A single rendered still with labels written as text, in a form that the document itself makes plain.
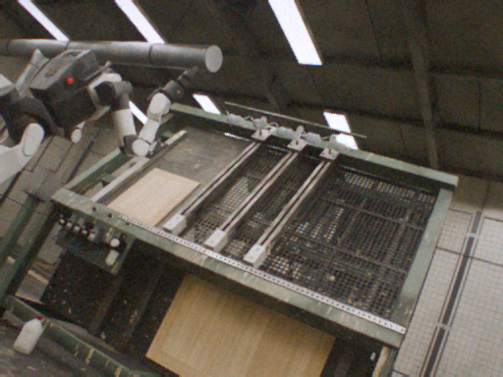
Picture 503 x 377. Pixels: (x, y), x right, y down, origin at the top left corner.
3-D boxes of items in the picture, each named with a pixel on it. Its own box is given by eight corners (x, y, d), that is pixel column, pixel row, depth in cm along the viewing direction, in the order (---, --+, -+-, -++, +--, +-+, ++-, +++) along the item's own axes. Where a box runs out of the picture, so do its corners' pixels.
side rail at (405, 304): (385, 334, 201) (389, 320, 194) (437, 201, 276) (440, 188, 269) (401, 341, 198) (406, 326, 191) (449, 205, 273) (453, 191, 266)
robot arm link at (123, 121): (127, 159, 201) (117, 110, 197) (116, 160, 211) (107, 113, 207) (149, 154, 208) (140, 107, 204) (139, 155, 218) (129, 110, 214)
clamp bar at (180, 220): (161, 234, 250) (154, 200, 235) (264, 136, 331) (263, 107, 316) (176, 241, 246) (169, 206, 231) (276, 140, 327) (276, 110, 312)
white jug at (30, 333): (8, 345, 220) (27, 310, 225) (22, 348, 228) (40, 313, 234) (20, 353, 216) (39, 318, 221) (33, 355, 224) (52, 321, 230)
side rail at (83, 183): (67, 200, 287) (62, 187, 280) (170, 125, 362) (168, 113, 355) (73, 202, 285) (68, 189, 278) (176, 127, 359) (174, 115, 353)
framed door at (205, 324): (147, 356, 239) (145, 355, 237) (191, 266, 255) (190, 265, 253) (295, 437, 202) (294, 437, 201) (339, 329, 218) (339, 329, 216)
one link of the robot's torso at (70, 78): (46, 83, 179) (108, 45, 199) (9, 79, 197) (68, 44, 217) (77, 141, 197) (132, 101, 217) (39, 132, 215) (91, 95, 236)
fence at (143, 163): (90, 204, 273) (88, 199, 271) (182, 134, 338) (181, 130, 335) (95, 206, 271) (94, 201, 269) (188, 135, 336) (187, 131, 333)
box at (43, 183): (22, 190, 254) (37, 165, 259) (35, 199, 264) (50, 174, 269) (33, 196, 249) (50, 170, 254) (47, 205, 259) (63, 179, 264)
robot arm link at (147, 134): (163, 125, 213) (147, 161, 209) (153, 127, 221) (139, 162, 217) (144, 114, 207) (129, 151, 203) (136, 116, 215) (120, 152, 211)
